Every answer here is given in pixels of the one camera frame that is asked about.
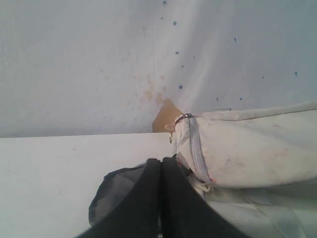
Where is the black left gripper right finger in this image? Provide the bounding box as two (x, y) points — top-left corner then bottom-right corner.
(160, 158), (247, 238)

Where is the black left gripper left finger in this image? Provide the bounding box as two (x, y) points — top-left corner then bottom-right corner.
(79, 159), (160, 238)

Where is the white canvas duffel bag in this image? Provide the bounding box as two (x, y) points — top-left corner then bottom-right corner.
(88, 100), (317, 238)

